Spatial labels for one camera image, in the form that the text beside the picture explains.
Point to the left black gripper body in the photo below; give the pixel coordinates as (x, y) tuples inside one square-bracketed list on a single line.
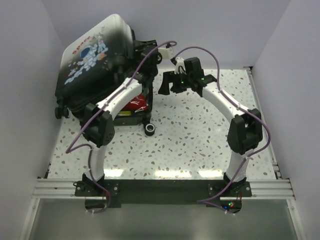
[(139, 49)]

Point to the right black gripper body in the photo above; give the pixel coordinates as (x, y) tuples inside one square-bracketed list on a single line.
[(180, 82)]

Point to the black suitcase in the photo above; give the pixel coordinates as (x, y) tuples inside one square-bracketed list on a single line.
[(94, 66)]

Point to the red item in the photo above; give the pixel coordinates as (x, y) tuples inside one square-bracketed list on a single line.
[(137, 104)]

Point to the yellow plastic bottle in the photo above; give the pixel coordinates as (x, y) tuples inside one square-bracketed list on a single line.
[(124, 114)]

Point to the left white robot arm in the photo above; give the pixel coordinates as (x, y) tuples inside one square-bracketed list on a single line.
[(98, 128)]

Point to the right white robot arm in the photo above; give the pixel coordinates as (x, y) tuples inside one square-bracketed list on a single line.
[(245, 125)]

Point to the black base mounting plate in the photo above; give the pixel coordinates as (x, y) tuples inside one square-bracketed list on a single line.
[(113, 193)]

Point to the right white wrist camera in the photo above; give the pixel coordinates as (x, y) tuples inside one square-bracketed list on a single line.
[(179, 65)]

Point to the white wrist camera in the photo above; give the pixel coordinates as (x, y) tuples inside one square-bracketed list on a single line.
[(166, 52), (179, 65)]

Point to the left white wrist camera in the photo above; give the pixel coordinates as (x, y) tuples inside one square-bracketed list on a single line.
[(166, 52)]

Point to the aluminium frame rail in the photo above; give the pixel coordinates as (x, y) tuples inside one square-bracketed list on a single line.
[(56, 214)]

